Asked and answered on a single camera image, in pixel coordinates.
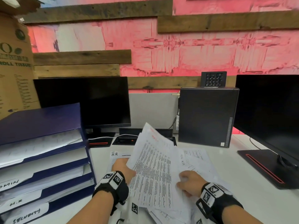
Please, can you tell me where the white handwritten tray label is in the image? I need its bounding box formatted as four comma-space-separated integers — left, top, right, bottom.
2, 196, 30, 210
7, 203, 50, 224
0, 178, 19, 192

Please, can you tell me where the handwritten heading paper sheet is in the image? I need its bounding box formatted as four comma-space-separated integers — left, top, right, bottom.
110, 151, 133, 171

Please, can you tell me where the white cable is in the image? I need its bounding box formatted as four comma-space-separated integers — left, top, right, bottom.
87, 134, 142, 141

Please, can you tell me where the black monitor cable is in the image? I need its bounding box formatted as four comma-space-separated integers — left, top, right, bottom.
249, 137, 262, 150

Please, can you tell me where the paper sheet with handwritten notes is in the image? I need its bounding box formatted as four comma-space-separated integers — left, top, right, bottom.
178, 149, 226, 186

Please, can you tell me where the small black computer monitor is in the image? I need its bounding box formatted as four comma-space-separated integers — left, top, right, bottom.
33, 77, 132, 147

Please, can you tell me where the grey desk partition panel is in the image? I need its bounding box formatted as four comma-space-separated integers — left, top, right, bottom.
128, 93, 180, 135

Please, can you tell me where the black keypad device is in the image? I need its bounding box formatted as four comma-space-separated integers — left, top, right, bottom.
201, 71, 228, 88

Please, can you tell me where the person's left forearm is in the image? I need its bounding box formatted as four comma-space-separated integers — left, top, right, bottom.
70, 195, 115, 224

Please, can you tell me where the brown cardboard box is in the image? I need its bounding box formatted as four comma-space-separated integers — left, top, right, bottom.
0, 0, 47, 121

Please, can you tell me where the stack of papers in tray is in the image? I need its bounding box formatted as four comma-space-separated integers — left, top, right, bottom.
0, 177, 94, 203
0, 129, 83, 168
0, 158, 86, 188

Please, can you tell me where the black desktop computer case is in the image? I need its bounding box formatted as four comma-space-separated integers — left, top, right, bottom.
178, 87, 240, 149

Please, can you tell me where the dark wooden wall plank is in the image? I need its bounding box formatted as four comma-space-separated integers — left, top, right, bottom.
34, 64, 121, 79
22, 0, 173, 24
157, 10, 299, 34
127, 75, 238, 89
33, 49, 132, 66

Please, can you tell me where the large black computer monitor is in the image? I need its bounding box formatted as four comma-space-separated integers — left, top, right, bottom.
234, 74, 299, 190

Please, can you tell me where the blue document tray organizer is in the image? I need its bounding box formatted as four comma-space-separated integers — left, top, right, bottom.
0, 103, 97, 224

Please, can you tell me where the person's right hand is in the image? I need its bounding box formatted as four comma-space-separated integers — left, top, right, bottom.
176, 170, 206, 198

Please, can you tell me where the black wristband with marker tags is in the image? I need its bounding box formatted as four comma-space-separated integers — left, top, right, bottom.
92, 171, 129, 216
195, 182, 244, 219

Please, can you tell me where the pile of loose paper sheets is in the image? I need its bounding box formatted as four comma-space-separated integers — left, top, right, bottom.
116, 197, 205, 224

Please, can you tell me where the person's left hand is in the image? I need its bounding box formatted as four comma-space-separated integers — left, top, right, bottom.
111, 158, 137, 184

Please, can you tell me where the person's right forearm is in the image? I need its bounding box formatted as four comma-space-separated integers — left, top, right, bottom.
218, 204, 265, 224

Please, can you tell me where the bundle of printed paper sheets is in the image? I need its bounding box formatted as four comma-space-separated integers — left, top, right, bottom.
127, 122, 190, 211

